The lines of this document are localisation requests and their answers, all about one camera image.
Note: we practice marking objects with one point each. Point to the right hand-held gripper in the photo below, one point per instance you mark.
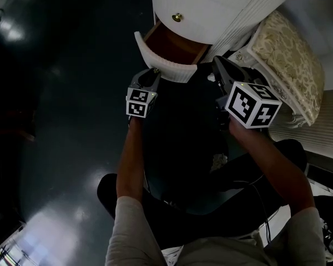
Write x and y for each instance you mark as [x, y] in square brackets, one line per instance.
[252, 107]

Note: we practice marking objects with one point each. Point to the person's black trousers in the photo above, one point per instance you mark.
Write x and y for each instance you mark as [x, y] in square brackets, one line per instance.
[199, 220]

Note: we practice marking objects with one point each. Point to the person's left forearm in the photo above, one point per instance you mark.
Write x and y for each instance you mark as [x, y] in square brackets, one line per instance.
[130, 162]

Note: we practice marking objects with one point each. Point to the white nightstand with drawer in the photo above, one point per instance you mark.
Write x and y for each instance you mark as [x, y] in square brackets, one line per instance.
[238, 23]

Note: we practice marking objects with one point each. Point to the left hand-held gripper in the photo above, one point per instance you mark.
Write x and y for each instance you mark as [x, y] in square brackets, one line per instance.
[140, 104]

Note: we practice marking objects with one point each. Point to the white stool with floral cushion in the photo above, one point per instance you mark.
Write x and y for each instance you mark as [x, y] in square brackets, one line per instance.
[291, 60]

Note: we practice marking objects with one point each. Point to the person's right forearm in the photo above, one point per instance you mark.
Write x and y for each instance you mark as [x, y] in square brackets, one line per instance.
[277, 170]

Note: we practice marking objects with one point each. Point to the white large drawer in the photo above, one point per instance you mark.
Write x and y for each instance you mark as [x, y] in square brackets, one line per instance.
[169, 65]

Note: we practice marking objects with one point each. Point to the person's white shoe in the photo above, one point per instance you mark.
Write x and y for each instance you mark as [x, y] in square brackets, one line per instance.
[219, 162]

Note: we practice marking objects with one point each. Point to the person's grey shirt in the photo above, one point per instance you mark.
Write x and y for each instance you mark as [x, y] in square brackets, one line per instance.
[133, 231]

